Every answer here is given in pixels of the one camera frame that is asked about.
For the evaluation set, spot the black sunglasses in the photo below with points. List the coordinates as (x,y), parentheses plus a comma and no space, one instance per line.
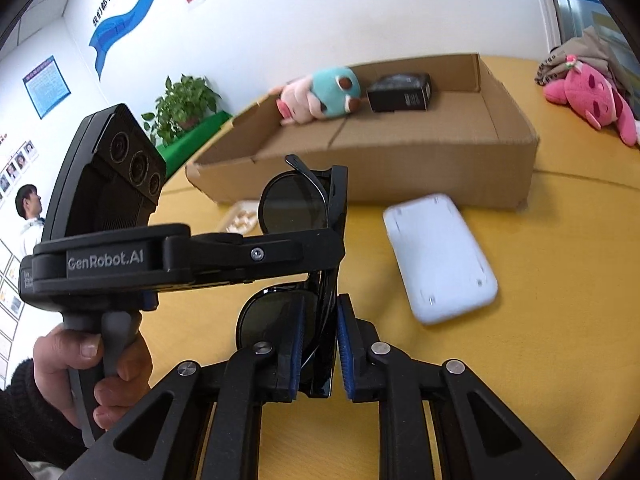
(302,214)

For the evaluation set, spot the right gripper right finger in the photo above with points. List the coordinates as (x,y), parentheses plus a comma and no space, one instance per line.
(436,421)

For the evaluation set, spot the green covered bench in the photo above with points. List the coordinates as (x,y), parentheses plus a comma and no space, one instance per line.
(179,152)

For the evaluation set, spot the blue wall poster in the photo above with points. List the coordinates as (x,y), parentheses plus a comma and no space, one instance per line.
(46,86)

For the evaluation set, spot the black sleeve forearm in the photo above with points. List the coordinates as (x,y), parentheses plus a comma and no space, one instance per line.
(33,429)

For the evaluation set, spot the potted green plant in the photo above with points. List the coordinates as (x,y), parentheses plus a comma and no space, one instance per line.
(185,103)

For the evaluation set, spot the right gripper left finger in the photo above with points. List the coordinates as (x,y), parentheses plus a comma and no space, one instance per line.
(204,421)

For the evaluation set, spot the white clear phone case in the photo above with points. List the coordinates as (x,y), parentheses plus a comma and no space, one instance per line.
(241,218)

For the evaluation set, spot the blue wave wall decal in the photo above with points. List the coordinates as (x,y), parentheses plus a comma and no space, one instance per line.
(110,28)

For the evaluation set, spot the person in white shirt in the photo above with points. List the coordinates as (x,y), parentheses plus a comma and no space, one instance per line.
(29,208)

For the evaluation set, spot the black charger box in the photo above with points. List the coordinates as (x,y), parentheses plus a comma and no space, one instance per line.
(398,92)

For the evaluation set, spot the pink pig plush teal shirt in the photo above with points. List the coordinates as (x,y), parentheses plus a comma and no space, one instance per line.
(324,94)

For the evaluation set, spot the pink strawberry bear plush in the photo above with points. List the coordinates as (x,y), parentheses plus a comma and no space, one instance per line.
(586,91)

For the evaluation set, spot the white power bank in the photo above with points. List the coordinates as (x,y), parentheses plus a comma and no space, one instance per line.
(444,271)

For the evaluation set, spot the cardboard tray box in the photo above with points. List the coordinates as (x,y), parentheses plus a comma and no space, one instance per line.
(472,143)

